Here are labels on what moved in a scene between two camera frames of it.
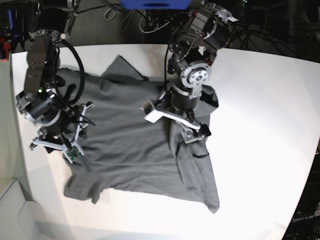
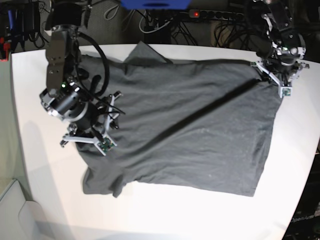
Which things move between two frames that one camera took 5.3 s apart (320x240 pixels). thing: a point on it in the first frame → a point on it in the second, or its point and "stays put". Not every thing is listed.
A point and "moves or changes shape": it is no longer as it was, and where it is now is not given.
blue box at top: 156,4 stays put
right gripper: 191,133 → 283,73
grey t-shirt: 125,153 moves or changes shape
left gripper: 69,117 → 100,118
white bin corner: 20,219 stays put
